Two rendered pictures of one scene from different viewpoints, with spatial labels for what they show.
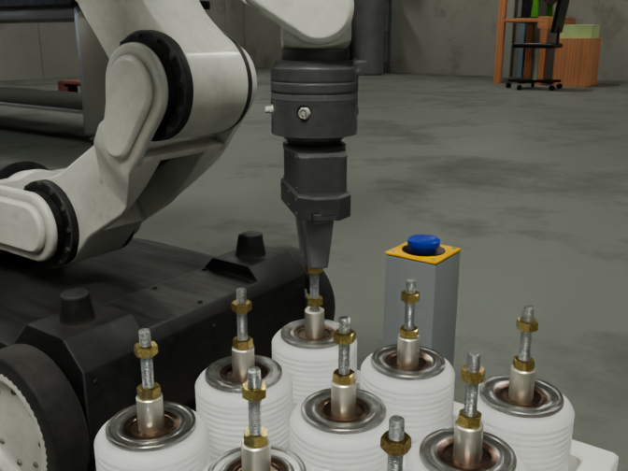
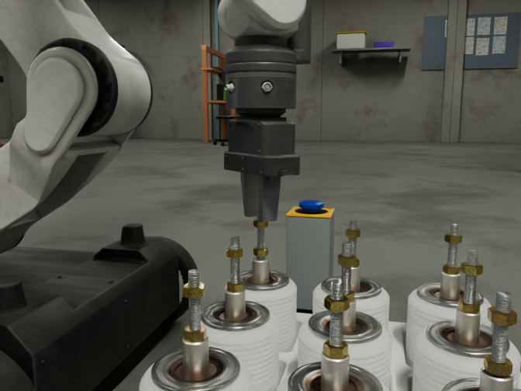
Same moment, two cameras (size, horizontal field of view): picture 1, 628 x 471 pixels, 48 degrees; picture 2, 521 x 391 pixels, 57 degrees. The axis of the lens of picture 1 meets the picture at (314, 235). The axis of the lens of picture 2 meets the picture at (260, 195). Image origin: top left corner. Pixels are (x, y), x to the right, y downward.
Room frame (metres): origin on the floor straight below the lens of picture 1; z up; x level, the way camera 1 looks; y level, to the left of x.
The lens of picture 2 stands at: (0.15, 0.23, 0.47)
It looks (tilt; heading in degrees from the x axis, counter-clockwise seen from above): 9 degrees down; 338
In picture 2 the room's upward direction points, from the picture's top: straight up
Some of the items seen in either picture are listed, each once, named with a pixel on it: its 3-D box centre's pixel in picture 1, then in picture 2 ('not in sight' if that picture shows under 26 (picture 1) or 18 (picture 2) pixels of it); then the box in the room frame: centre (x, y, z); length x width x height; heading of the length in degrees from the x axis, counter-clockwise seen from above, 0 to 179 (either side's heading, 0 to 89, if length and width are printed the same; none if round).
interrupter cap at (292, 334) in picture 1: (314, 334); (260, 280); (0.72, 0.00, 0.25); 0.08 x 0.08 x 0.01
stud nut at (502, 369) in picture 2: not in sight; (498, 365); (0.39, -0.05, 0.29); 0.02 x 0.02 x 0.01; 28
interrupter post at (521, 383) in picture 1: (521, 383); (450, 285); (0.58, -0.19, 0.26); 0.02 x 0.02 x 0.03
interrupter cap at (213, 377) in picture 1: (243, 374); (235, 315); (0.62, 0.07, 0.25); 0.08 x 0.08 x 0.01
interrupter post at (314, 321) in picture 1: (314, 322); (260, 271); (0.72, 0.00, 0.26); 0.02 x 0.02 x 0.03
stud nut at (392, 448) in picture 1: (395, 442); (502, 316); (0.39, -0.05, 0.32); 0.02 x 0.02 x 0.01; 28
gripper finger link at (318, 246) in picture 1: (319, 240); (270, 197); (0.70, -0.01, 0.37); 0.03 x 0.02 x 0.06; 103
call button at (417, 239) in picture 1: (423, 246); (311, 207); (0.83, -0.14, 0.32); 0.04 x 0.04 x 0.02
